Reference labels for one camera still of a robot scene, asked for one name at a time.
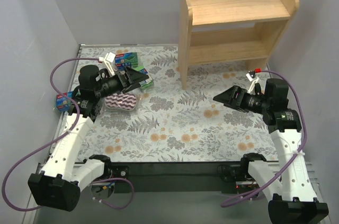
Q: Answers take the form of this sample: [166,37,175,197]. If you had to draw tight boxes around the aluminium frame rail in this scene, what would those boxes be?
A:
[35,154,329,223]

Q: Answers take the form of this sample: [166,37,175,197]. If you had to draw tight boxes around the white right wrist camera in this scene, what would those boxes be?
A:
[246,71,260,94]

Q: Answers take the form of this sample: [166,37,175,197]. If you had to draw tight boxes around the floral patterned table mat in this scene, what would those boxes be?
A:
[51,46,296,163]

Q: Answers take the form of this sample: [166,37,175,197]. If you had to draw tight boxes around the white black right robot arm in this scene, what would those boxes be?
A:
[213,78,329,223]

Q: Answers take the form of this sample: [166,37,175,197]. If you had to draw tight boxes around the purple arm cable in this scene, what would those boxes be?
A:
[220,69,308,208]
[1,57,135,212]

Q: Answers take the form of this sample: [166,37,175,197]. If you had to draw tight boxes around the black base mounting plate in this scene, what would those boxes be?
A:
[103,162,256,194]

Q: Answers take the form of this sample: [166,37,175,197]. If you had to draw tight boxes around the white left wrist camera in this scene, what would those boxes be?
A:
[103,52,118,76]

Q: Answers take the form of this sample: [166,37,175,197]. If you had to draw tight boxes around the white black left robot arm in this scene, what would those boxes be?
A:
[28,65,148,211]

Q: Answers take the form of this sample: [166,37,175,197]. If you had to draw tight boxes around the wooden two-tier shelf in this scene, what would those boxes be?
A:
[178,0,299,88]

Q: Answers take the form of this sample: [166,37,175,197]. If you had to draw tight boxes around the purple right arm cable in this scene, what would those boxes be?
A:
[220,69,308,208]

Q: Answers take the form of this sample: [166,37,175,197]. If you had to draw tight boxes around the green blue sponge pack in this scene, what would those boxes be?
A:
[136,66,154,92]
[55,94,72,112]
[114,52,139,70]

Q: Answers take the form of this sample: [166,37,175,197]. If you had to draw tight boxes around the purple wavy sponge pack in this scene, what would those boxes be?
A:
[104,93,138,112]

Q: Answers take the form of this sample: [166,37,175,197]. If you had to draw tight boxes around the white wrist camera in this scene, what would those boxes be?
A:
[103,52,118,76]
[246,71,260,94]

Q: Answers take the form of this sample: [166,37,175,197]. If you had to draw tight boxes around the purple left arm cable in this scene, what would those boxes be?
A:
[1,57,135,212]

